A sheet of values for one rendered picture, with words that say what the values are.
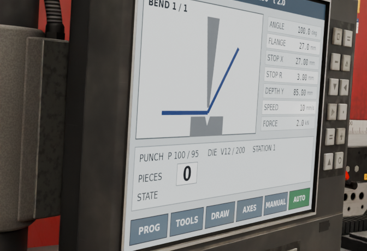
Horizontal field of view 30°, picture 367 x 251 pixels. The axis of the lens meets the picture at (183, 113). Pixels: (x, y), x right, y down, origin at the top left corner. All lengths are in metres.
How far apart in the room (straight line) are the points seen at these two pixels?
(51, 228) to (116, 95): 0.83
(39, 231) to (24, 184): 0.78
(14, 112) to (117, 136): 0.11
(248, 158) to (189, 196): 0.11
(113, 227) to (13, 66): 0.17
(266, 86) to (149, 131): 0.20
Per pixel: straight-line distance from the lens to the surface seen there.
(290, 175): 0.83
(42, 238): 1.43
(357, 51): 1.65
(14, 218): 0.66
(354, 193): 1.68
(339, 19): 0.91
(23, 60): 0.65
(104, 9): 0.60
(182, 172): 0.65
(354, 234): 2.17
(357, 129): 1.66
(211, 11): 0.67
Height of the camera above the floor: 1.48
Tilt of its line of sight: 3 degrees down
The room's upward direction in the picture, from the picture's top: 3 degrees clockwise
